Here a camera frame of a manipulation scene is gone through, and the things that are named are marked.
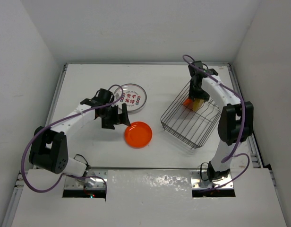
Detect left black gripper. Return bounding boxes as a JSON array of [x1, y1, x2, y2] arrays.
[[99, 103, 129, 129]]

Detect yellow plate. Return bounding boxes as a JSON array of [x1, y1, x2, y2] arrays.
[[192, 99, 205, 112]]

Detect orange plate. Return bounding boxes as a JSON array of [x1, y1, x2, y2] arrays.
[[183, 98, 193, 107], [124, 122, 153, 148]]

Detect white plate red characters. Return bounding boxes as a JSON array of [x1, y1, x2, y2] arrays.
[[113, 83, 147, 111]]

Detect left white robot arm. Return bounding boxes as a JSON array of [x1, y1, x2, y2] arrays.
[[29, 88, 130, 177]]

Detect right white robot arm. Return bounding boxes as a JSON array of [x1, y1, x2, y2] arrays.
[[188, 61, 254, 182]]

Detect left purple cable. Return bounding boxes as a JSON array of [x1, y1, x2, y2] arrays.
[[21, 84, 124, 192]]

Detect wire dish rack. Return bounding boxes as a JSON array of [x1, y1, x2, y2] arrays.
[[160, 83, 221, 149]]

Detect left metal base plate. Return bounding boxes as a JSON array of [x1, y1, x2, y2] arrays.
[[64, 168, 108, 190]]

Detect metal base plate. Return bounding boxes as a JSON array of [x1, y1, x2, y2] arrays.
[[190, 169, 234, 190], [64, 168, 108, 190]]

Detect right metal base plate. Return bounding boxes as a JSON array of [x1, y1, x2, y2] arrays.
[[190, 169, 234, 190]]

